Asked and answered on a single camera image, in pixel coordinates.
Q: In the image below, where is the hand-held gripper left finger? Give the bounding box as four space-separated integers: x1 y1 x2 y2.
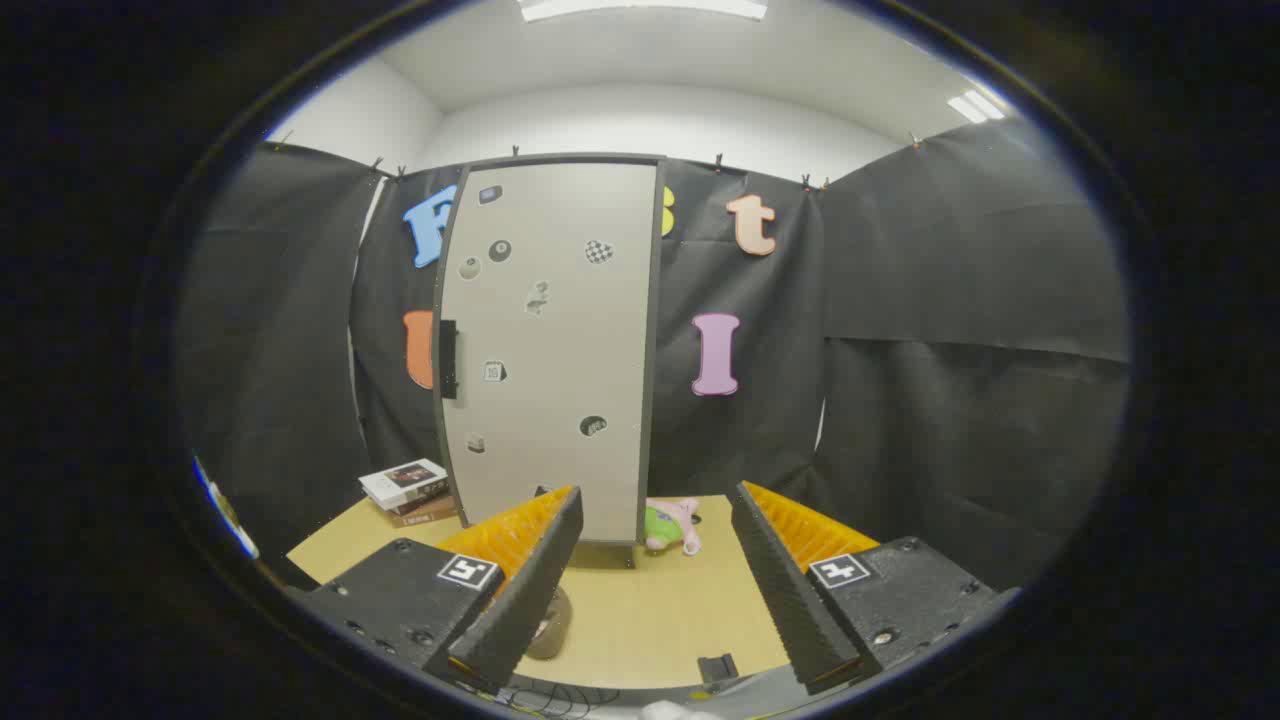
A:
290 486 585 691

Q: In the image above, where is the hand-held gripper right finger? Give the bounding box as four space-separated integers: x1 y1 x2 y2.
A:
730 480 1021 696

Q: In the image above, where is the brown felt shoe with bow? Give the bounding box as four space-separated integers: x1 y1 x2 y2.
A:
525 588 573 661

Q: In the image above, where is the dark grey shoe cabinet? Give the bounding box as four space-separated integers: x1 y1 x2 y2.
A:
432 153 669 571

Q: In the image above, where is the brown book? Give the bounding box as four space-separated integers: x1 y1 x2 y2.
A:
385 495 461 528

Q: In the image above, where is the pink and green plush toy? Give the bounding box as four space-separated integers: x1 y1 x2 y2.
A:
645 497 703 557

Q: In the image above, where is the white book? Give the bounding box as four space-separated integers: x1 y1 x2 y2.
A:
358 458 451 509

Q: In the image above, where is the black backdrop cloth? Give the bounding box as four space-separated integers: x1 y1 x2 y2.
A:
180 118 1131 591

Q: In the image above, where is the small ceiling light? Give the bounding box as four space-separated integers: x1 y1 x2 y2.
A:
947 88 1006 124

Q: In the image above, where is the long ceiling light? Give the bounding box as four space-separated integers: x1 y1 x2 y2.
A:
518 0 769 23

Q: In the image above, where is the bundle of black cables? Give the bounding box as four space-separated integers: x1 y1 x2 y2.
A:
470 680 621 719

